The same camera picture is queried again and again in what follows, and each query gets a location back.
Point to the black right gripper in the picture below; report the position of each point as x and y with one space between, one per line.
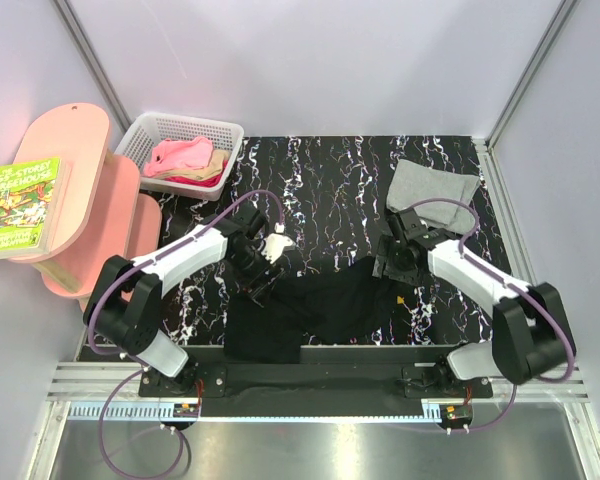
386 247

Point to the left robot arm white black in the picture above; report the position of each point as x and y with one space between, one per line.
125 304

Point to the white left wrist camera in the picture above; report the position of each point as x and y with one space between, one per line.
275 245

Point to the green treehouse book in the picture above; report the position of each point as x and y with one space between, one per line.
30 195

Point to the beige garment in basket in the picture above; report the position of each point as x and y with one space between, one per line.
218 162

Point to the black t shirt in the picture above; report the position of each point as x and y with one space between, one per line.
333 307

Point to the pink garment in basket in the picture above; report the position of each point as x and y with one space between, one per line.
170 155

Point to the folded grey t shirt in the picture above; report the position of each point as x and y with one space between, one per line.
436 192

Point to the pink tiered shelf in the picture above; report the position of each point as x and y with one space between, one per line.
103 212

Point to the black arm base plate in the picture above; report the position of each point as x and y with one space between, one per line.
417 368

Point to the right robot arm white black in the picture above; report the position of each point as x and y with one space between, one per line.
531 336

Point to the magenta garment in basket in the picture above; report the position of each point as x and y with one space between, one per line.
205 183

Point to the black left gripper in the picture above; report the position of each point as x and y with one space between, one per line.
258 288

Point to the white plastic laundry basket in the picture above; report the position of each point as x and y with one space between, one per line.
150 129

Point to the aluminium frame rail front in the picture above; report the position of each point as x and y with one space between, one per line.
115 392

